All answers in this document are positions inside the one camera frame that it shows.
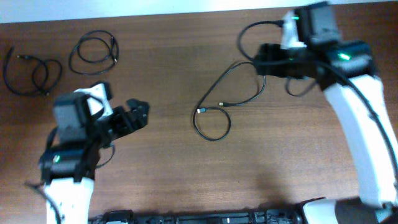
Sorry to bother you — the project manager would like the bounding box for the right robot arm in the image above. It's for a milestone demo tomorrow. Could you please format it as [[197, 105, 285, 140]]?
[[253, 2, 397, 223]]

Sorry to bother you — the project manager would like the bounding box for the right camera black cable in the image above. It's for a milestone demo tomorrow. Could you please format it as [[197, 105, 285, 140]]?
[[238, 20, 398, 175]]

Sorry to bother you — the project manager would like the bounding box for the camera black cable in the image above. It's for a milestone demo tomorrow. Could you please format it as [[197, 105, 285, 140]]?
[[238, 20, 398, 175], [24, 93, 116, 224]]

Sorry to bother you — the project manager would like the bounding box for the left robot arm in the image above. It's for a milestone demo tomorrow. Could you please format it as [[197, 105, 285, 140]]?
[[39, 91, 150, 223]]

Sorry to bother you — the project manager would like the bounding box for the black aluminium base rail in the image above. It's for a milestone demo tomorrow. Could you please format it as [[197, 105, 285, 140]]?
[[88, 197, 330, 224]]

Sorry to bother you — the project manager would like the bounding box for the thick black USB cable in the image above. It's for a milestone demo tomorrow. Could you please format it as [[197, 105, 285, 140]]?
[[68, 29, 120, 76]]

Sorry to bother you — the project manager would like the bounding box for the thin black USB cable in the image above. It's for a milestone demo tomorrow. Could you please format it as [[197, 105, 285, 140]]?
[[2, 46, 63, 97]]

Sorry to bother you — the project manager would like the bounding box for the left camera black cable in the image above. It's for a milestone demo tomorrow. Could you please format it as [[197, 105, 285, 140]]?
[[24, 93, 116, 224]]

